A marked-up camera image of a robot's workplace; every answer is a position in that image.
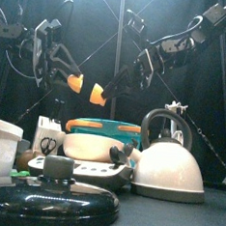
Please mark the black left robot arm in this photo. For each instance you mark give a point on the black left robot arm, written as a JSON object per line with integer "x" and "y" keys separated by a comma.
{"x": 9, "y": 30}

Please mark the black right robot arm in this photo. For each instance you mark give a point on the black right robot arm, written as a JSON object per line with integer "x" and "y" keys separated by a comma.
{"x": 196, "y": 31}

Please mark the thin diagonal brace rod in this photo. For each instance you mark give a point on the thin diagonal brace rod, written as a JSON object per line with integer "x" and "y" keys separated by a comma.
{"x": 212, "y": 146}
{"x": 31, "y": 108}

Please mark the white knife block with scissors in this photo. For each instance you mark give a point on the white knife block with scissors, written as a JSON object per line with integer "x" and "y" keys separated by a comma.
{"x": 46, "y": 138}

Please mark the brown round toy food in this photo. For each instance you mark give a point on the brown round toy food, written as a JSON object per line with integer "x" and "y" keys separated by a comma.
{"x": 26, "y": 160}

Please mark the green toy piece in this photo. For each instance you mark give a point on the green toy piece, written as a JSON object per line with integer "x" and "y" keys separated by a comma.
{"x": 19, "y": 173}

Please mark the black glossy lid grey knob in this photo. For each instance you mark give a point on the black glossy lid grey knob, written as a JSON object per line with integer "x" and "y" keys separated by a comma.
{"x": 52, "y": 203}

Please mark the grey vertical frame pole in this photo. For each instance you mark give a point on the grey vertical frame pole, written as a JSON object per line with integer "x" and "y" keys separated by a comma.
{"x": 117, "y": 54}

